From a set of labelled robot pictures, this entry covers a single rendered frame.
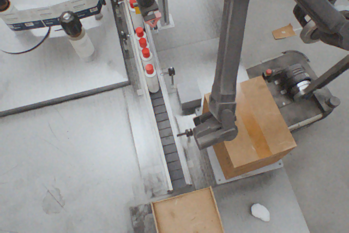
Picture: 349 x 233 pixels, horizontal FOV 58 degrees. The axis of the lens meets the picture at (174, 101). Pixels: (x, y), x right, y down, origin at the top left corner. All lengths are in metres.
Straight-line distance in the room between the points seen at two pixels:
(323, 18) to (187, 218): 0.91
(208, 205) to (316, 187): 1.16
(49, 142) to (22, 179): 0.19
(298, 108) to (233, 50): 1.46
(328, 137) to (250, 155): 1.43
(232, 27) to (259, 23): 2.01
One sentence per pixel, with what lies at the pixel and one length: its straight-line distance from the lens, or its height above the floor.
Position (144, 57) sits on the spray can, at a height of 1.05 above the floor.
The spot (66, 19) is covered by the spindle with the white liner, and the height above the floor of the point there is 1.18.
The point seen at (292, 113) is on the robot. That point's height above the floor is 0.24.
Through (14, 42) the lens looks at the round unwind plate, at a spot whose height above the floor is 0.89.
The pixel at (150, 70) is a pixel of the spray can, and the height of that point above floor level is 1.08.
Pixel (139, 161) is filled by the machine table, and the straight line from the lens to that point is 1.43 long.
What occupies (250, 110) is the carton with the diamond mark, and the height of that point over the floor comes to 1.12.
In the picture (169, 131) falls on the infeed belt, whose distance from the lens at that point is 1.40.
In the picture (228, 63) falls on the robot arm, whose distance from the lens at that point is 0.85.
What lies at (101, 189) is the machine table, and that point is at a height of 0.83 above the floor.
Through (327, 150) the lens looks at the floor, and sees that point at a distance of 2.49.
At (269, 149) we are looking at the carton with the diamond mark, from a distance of 1.17.
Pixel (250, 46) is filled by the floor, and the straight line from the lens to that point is 2.68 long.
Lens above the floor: 2.22
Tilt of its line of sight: 67 degrees down
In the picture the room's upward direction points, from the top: 6 degrees counter-clockwise
